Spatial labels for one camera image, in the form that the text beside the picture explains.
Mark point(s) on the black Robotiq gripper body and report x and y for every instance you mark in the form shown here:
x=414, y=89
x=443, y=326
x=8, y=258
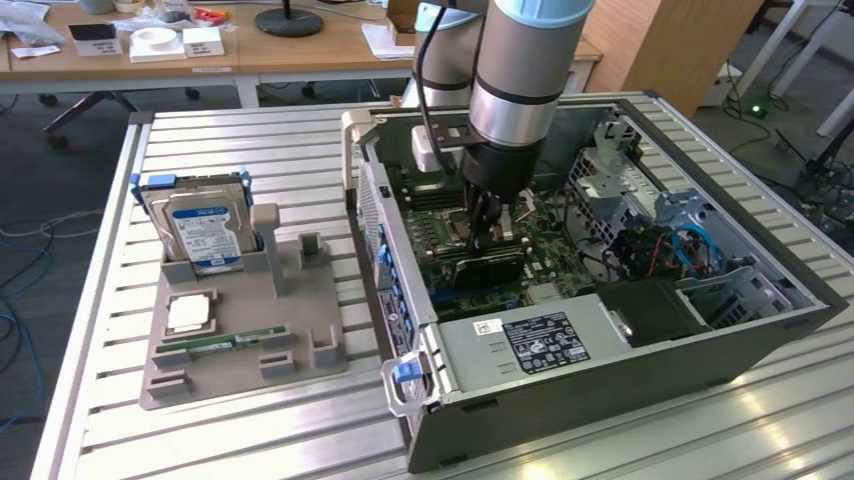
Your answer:
x=500, y=170

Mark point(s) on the black low-profile graphics card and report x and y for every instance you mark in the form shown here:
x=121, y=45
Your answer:
x=490, y=272

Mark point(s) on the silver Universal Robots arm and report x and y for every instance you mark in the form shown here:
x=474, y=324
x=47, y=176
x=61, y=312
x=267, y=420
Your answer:
x=520, y=75

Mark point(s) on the CPU socket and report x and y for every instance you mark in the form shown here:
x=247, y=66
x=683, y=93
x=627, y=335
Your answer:
x=454, y=227

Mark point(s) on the black RAM slot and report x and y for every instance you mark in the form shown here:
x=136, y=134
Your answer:
x=434, y=204
x=434, y=195
x=434, y=199
x=434, y=190

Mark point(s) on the metal socket cover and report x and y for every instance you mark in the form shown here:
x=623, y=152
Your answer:
x=530, y=197

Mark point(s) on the green motherboard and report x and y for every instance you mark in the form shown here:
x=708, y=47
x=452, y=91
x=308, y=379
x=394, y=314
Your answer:
x=554, y=250

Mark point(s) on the perforated metal disk bay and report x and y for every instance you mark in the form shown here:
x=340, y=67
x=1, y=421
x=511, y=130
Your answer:
x=594, y=165

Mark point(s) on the blue expansion slot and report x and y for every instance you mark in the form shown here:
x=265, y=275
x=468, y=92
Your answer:
x=443, y=294

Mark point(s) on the silver chipset heatsink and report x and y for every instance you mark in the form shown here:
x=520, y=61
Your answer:
x=547, y=294

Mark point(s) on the grey power supply unit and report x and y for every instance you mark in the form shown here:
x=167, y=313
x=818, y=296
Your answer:
x=480, y=355

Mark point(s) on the black plastic air shroud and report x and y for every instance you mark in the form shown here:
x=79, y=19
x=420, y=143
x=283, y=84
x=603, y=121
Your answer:
x=650, y=310

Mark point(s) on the stack of white papers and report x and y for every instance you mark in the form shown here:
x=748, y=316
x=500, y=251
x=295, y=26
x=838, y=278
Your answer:
x=387, y=45

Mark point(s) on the wooden cabinet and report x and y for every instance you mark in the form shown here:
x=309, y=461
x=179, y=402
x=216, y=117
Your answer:
x=667, y=50

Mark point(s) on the white electrical box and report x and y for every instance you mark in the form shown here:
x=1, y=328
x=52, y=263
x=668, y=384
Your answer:
x=726, y=92

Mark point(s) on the grey plastic parts rack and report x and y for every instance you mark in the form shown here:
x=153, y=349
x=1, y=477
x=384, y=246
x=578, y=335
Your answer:
x=253, y=305

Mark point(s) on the black adapter with green light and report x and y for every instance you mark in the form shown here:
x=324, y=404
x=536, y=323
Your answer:
x=756, y=110

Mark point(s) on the hard disk in blue caddy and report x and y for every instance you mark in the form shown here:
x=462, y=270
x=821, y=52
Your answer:
x=200, y=230

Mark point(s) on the open dark PC case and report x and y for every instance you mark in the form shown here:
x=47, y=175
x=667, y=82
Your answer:
x=600, y=415

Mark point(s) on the black round lamp base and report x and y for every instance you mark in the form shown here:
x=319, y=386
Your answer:
x=289, y=25

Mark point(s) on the silver CPU chip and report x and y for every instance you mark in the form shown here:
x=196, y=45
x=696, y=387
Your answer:
x=189, y=312

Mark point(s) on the white cardboard box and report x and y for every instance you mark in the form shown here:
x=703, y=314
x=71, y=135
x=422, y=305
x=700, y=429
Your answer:
x=200, y=47

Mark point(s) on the red plastic parts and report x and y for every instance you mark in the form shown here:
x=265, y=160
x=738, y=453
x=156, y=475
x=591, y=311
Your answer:
x=208, y=16

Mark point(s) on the flat white box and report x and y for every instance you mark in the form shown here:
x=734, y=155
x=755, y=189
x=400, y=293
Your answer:
x=160, y=56

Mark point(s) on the black pouch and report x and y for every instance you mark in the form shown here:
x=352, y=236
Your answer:
x=173, y=12

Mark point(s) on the black chair base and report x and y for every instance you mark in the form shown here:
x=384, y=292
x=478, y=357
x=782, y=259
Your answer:
x=59, y=136

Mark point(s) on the beige tape roll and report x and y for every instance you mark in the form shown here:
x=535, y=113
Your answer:
x=129, y=5

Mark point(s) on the white box with black top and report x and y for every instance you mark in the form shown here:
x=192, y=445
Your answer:
x=100, y=47

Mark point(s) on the wooden desk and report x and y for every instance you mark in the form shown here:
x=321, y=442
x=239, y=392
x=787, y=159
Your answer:
x=67, y=67

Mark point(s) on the grey cup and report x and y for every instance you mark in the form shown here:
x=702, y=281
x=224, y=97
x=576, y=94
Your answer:
x=97, y=6

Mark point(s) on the white paper card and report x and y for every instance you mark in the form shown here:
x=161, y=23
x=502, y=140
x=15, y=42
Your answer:
x=33, y=52

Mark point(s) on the clear plastic bag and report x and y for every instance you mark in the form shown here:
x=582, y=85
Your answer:
x=27, y=22

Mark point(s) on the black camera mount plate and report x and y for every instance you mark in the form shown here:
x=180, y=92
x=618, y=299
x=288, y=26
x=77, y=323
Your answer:
x=460, y=135

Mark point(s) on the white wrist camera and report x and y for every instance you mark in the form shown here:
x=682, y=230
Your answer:
x=427, y=150

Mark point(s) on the white table frame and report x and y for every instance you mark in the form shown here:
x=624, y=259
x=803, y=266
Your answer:
x=767, y=47

